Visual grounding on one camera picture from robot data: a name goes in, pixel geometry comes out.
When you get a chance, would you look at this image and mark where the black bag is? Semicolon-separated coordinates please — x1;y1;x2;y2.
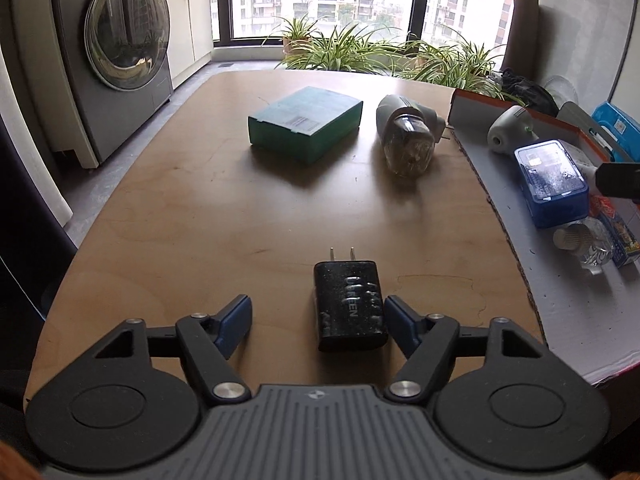
492;67;560;117

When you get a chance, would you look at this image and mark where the silver front-load washing machine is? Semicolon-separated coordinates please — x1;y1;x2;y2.
47;0;175;170

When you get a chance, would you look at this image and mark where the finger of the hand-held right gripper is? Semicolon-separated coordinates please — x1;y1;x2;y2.
596;161;640;197

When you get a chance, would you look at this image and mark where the black charger plug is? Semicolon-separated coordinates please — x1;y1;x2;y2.
312;246;390;353

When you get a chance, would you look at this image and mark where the dark furniture panel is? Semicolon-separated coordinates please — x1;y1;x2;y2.
0;110;79;377

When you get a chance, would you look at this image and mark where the grey wall pipe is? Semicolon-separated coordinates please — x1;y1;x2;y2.
606;0;638;103

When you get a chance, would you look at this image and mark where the dark rolled mat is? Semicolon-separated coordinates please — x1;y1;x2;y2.
502;0;541;75

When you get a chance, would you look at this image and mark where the large spider plant white pot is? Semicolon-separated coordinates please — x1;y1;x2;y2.
287;27;403;75

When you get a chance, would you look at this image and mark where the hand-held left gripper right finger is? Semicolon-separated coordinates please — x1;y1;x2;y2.
384;295;544;403

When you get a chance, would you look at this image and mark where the white fan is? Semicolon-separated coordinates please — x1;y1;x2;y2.
542;75;580;112

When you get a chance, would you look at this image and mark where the spider plant terracotta pot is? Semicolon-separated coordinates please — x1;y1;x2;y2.
267;14;326;57

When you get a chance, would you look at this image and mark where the white plug device green dot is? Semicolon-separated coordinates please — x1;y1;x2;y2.
487;106;539;154

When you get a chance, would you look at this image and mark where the teal cardboard box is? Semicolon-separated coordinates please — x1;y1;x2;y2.
247;86;364;165

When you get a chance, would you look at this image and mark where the red and blue packet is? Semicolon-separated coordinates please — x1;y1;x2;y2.
589;195;640;269

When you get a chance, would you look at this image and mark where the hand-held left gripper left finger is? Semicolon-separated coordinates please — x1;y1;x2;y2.
90;294;253;404

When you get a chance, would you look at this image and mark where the orange-edged grey cardboard box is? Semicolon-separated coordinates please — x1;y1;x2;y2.
446;89;640;387

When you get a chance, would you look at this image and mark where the blue plastic box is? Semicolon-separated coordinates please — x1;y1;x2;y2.
514;139;590;230

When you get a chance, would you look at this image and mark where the clear bottle white cap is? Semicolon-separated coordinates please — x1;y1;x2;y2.
552;217;615;276

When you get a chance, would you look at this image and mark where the white cabinet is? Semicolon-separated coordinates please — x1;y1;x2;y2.
159;0;215;92

